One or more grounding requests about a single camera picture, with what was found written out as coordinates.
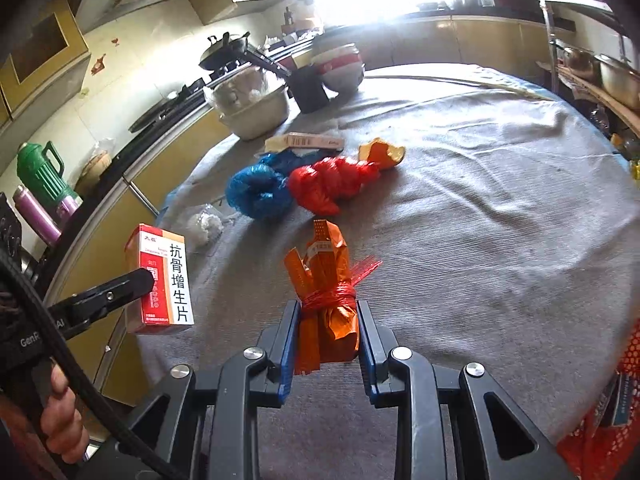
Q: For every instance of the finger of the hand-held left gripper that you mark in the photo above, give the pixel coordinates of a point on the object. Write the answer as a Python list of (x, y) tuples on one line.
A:
[(110, 294)]

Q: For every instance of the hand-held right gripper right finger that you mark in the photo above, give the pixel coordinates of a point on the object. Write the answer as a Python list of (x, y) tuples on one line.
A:
[(366, 357)]

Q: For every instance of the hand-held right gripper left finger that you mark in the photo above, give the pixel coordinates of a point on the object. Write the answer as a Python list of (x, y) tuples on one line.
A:
[(289, 355)]

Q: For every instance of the red and white medicine box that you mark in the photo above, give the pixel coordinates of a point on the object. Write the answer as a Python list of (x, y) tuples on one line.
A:
[(167, 265)]

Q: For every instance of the orange wrapper bundle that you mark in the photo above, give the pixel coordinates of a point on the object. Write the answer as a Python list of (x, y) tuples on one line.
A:
[(327, 270)]

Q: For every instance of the blue plastic bag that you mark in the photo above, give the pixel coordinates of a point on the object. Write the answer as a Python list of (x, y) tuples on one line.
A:
[(255, 190)]

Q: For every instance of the white cardboard box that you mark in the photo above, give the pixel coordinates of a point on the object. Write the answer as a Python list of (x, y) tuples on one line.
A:
[(305, 141)]

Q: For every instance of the red mesh bag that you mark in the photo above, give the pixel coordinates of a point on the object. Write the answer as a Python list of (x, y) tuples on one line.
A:
[(625, 360)]

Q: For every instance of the person's left hand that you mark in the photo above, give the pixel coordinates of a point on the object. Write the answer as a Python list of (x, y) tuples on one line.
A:
[(62, 410)]

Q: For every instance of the purple bottle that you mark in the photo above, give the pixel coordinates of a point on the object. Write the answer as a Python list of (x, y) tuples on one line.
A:
[(35, 215)]

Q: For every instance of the clear plastic bag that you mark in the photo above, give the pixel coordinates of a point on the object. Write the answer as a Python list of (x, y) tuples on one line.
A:
[(205, 222)]

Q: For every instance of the woven basket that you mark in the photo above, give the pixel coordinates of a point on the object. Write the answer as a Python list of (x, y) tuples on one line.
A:
[(95, 170)]

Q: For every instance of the green thermos jug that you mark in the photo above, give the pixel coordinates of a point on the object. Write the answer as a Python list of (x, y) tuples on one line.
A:
[(42, 172)]

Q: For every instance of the crumpled red plastic bag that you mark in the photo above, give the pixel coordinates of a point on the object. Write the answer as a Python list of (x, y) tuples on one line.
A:
[(320, 185)]

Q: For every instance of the grey tablecloth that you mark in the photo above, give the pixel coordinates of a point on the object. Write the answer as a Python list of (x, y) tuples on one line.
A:
[(475, 200)]

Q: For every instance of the gas stove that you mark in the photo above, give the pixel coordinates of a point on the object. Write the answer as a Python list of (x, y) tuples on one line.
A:
[(165, 107)]

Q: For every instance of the orange peel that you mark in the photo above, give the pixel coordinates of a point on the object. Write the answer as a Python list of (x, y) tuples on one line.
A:
[(382, 154)]

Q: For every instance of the large cream bowl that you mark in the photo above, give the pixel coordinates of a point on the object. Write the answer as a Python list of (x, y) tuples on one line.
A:
[(260, 117)]

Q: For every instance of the plastic-wrapped white bowls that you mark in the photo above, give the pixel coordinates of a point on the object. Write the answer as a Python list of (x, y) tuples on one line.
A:
[(240, 87)]

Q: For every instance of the black chopstick holder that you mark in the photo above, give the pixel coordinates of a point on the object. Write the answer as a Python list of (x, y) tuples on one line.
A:
[(310, 90)]

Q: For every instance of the black wok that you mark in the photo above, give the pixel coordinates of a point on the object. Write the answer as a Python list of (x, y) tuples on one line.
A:
[(222, 52)]

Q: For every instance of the stack of white bowls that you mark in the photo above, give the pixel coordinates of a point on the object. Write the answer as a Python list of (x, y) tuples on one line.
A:
[(340, 67)]

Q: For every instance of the small steel pot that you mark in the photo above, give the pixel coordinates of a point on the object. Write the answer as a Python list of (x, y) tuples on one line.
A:
[(580, 62)]

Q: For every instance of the metal kitchen rack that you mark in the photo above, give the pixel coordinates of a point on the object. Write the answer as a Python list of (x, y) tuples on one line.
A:
[(555, 35)]

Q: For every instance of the large steel pot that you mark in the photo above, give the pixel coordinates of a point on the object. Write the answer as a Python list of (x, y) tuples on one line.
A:
[(620, 77)]

